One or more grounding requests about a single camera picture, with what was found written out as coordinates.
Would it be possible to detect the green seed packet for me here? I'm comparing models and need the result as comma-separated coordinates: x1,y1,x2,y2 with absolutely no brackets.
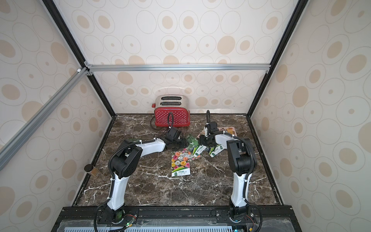
209,145,225,157
186,135,199,152
193,145,207,158

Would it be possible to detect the flower seed packet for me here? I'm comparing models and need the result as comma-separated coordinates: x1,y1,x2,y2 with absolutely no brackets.
171,148,195,177

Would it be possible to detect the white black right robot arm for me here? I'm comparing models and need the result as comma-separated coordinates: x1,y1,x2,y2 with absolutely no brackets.
199,110,258,224

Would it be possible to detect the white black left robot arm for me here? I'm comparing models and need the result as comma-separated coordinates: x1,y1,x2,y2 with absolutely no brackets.
97,112,187,224

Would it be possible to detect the orange striped seed packet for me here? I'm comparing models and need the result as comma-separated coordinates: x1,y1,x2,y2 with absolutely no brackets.
197,127,237,138

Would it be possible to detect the red polka dot toaster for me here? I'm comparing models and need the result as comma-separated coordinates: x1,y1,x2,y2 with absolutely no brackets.
152,95,190,127

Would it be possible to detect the brown bottle black cap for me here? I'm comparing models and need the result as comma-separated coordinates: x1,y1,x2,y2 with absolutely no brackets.
84,164,101,178

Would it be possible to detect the black toaster cable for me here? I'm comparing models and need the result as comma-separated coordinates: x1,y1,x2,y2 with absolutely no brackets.
150,115,163,131

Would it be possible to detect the horizontal aluminium rail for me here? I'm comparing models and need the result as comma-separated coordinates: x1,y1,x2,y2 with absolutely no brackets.
87,63,271,72

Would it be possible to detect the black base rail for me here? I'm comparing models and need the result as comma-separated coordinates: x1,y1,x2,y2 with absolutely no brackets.
52,206,301,232

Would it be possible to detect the left diagonal aluminium rail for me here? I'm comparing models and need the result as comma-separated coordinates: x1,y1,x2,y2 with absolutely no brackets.
1,67,88,169

